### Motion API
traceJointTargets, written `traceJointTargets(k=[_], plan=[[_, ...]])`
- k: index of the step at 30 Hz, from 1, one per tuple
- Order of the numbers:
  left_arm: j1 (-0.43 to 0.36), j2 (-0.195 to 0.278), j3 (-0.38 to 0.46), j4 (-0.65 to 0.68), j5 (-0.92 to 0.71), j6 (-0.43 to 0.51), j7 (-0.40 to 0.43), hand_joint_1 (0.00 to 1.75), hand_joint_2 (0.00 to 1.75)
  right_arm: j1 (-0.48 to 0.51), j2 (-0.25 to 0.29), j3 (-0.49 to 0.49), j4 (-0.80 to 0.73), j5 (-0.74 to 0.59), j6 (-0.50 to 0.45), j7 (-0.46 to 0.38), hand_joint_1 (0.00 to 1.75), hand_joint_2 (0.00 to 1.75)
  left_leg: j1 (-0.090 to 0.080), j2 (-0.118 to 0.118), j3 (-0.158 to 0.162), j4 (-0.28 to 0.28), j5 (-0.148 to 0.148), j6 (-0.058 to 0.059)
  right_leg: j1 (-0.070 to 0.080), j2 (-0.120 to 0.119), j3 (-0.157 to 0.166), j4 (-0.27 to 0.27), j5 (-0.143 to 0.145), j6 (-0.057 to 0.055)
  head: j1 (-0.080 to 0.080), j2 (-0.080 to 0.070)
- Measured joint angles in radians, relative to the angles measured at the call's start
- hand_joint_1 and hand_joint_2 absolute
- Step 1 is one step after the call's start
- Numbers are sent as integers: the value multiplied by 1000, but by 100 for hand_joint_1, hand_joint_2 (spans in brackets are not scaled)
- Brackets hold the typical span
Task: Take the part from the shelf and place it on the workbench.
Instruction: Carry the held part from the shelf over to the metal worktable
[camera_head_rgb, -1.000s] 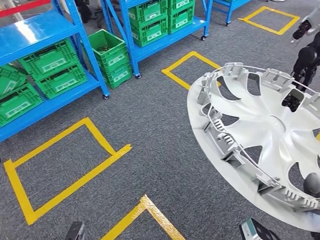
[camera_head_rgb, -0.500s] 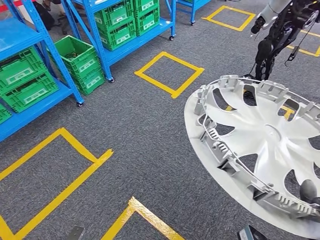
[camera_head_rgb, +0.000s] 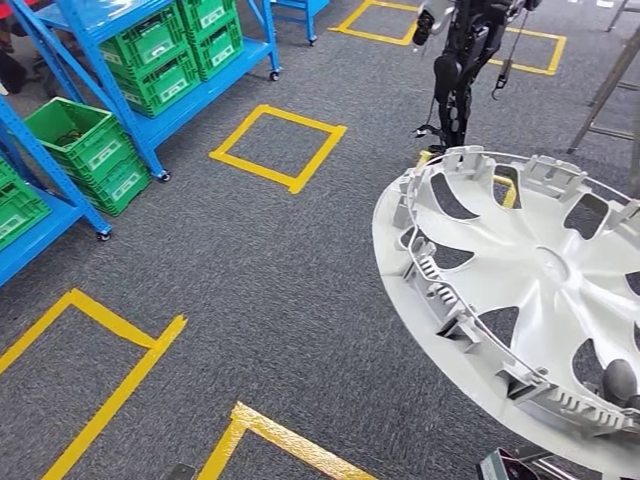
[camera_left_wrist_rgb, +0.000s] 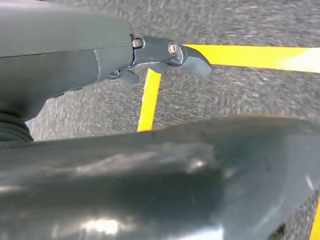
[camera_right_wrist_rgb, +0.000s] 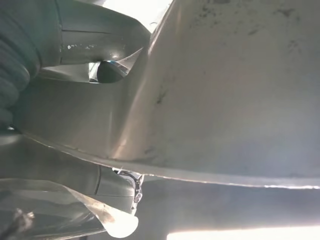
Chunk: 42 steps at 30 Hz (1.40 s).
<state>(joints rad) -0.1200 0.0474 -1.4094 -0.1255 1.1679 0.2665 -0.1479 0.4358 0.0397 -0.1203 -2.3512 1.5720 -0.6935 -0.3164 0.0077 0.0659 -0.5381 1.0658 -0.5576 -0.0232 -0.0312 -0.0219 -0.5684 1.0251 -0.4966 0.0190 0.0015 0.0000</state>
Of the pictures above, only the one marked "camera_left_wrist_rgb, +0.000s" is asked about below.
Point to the yellow floor tape square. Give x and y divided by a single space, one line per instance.
250 58

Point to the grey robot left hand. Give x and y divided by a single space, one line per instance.
62 49

